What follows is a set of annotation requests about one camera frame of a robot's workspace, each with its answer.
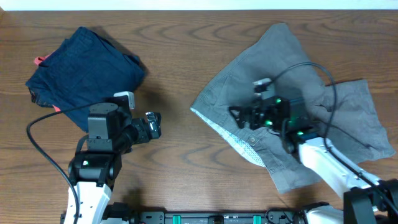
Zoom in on grey shorts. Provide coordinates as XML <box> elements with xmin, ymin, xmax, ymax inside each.
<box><xmin>191</xmin><ymin>23</ymin><xmax>395</xmax><ymax>193</ymax></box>

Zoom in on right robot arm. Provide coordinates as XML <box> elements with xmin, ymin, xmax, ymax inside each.
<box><xmin>228</xmin><ymin>96</ymin><xmax>397</xmax><ymax>223</ymax></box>

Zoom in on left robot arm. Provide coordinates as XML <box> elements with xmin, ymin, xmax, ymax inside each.
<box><xmin>60</xmin><ymin>103</ymin><xmax>161</xmax><ymax>224</ymax></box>

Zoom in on folded navy blue garment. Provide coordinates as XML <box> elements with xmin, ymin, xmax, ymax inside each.
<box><xmin>26</xmin><ymin>27</ymin><xmax>145</xmax><ymax>132</ymax></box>

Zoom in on folded red garment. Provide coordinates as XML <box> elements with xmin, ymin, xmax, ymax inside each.
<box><xmin>34</xmin><ymin>54</ymin><xmax>60</xmax><ymax>112</ymax></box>

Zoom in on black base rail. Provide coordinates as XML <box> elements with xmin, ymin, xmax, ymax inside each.
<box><xmin>60</xmin><ymin>202</ymin><xmax>330</xmax><ymax>224</ymax></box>

